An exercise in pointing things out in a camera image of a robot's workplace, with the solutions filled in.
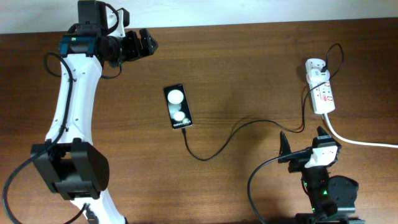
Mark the white power strip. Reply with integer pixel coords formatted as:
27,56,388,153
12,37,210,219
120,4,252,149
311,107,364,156
305,58,335,114

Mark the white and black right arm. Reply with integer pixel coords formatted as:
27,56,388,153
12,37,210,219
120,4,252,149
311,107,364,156
278,126,366,223

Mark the black USB charging cable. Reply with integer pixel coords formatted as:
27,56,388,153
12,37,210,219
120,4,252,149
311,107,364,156
181,42,345,162

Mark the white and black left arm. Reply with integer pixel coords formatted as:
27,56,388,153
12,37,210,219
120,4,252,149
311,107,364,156
30,1,158,223

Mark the white power strip cord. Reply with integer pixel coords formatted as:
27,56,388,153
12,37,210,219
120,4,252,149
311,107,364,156
322,113,398,149

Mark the black Galaxy smartphone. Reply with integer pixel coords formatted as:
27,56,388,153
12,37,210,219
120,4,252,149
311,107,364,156
163,83,193,129

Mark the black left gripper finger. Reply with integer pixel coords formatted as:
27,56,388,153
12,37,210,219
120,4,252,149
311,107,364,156
139,29,159,56
123,31,139,61

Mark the white USB charger adapter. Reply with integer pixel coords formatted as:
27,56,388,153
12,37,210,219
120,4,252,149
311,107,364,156
307,68,330,85

